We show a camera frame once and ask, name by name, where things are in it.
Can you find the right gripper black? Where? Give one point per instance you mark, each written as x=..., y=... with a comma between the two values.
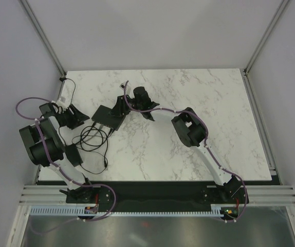
x=120, y=108

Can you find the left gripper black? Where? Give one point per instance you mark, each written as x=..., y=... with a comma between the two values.
x=77, y=119

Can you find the black network switch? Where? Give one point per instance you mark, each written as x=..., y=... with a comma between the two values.
x=101, y=116

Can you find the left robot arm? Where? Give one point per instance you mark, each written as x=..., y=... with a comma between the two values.
x=45, y=147

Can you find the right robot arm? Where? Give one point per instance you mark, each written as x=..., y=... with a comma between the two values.
x=191, y=130

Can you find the black power adapter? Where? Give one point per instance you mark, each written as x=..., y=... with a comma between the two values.
x=73, y=155

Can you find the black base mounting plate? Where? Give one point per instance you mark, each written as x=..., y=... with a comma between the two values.
x=162, y=196

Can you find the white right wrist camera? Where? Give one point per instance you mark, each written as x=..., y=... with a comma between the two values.
x=126, y=88

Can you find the left aluminium frame post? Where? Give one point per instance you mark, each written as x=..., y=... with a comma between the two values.
x=42, y=35

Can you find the aluminium frame post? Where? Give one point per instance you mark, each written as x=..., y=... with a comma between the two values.
x=266, y=35
x=42, y=35

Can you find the white slotted cable duct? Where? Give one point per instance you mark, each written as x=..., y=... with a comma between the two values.
x=84, y=211

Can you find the right aluminium frame post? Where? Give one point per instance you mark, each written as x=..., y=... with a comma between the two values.
x=266, y=35

